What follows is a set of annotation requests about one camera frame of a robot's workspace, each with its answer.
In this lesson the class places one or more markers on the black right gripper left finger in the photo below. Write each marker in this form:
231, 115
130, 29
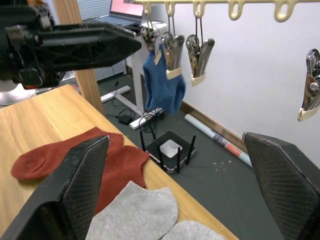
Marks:
75, 180

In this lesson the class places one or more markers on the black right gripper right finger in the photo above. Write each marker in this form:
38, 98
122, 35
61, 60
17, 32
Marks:
280, 180

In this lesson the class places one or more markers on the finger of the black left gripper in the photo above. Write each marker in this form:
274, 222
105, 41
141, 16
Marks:
105, 23
100, 47

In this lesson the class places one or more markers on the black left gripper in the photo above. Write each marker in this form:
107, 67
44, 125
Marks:
17, 45

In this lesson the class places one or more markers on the grey sock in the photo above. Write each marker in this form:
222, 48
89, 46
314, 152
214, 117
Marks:
195, 231
137, 210

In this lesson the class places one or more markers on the metal hanger clip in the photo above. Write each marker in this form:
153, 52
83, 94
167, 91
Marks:
147, 35
311, 95
205, 57
176, 50

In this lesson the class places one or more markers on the cream clip hanger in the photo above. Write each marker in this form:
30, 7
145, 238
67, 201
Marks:
282, 20

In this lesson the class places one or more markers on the open laptop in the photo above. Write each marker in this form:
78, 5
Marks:
125, 7

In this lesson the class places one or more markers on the red sock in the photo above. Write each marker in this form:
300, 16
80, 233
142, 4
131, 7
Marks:
37, 160
122, 167

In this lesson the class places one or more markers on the white desk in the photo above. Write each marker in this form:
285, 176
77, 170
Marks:
137, 75

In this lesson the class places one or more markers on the rolled paper poster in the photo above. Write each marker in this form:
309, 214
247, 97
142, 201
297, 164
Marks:
220, 141

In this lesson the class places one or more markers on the blue sock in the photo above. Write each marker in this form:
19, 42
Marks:
160, 87

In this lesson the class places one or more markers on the black power adapter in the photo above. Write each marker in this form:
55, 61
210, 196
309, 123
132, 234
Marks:
125, 119

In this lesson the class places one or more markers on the white power strip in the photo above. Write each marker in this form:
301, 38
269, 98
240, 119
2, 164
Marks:
136, 123

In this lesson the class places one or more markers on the black router with antennas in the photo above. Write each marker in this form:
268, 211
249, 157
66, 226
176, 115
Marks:
155, 147

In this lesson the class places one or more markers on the small white box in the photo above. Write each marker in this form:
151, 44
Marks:
171, 147

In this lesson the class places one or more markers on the wooden frame post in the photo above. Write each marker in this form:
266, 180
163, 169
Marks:
87, 87

